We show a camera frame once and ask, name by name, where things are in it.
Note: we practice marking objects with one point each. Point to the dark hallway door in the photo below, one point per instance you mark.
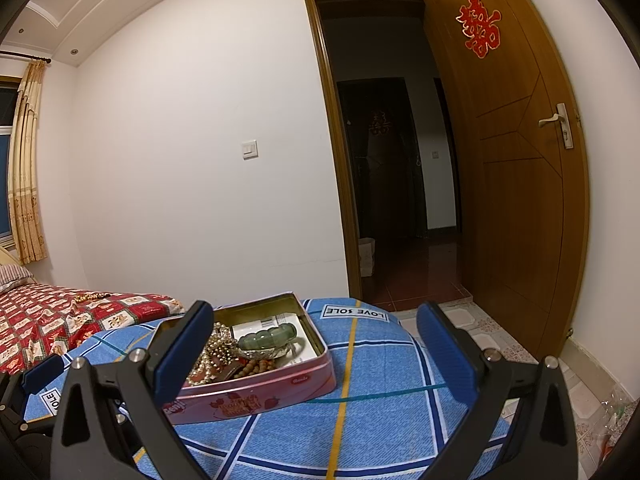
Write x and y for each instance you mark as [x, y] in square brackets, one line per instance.
[390, 185]

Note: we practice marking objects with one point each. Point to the wooden door frame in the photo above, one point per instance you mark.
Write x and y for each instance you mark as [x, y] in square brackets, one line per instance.
[335, 160]

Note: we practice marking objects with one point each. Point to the white light switch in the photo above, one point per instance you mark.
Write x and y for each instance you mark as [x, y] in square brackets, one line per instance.
[250, 149]

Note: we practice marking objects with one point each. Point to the blue plaid blanket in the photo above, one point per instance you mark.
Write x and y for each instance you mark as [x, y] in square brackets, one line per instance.
[380, 425]

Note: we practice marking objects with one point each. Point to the wooden door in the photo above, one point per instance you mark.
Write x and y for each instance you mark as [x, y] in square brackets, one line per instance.
[510, 210]

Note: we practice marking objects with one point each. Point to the wooden headboard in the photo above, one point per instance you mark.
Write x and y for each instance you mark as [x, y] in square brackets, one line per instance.
[9, 256]

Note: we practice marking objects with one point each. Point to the red patterned quilt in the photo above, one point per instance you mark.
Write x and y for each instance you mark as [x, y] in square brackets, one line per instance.
[40, 320]

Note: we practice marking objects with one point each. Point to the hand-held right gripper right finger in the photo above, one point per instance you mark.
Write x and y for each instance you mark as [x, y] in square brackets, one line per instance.
[445, 360]

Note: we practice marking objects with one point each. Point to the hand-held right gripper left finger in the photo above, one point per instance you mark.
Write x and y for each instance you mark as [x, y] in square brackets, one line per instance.
[180, 355]

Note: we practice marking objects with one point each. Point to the beige curtain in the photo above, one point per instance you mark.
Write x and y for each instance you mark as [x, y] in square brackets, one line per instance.
[27, 170]

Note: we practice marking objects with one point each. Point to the window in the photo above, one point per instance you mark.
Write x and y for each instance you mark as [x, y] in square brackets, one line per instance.
[5, 170]

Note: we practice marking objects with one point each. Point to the white waste bin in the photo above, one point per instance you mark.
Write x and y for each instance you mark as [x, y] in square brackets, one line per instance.
[366, 257]

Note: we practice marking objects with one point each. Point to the red paper door decoration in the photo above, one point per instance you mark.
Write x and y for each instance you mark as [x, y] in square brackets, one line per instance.
[479, 25]

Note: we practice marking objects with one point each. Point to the clear plastic bag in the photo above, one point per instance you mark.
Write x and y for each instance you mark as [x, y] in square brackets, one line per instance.
[617, 420]

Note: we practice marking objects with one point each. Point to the curtain rod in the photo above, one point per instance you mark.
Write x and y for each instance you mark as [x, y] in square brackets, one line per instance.
[25, 56]

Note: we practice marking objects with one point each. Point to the pink tin box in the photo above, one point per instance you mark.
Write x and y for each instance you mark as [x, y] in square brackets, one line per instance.
[260, 400]

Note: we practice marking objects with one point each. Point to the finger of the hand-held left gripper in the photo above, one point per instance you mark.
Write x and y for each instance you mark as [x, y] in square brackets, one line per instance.
[45, 374]

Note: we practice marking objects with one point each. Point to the striped pillow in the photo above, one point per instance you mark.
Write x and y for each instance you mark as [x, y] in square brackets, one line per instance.
[14, 276]

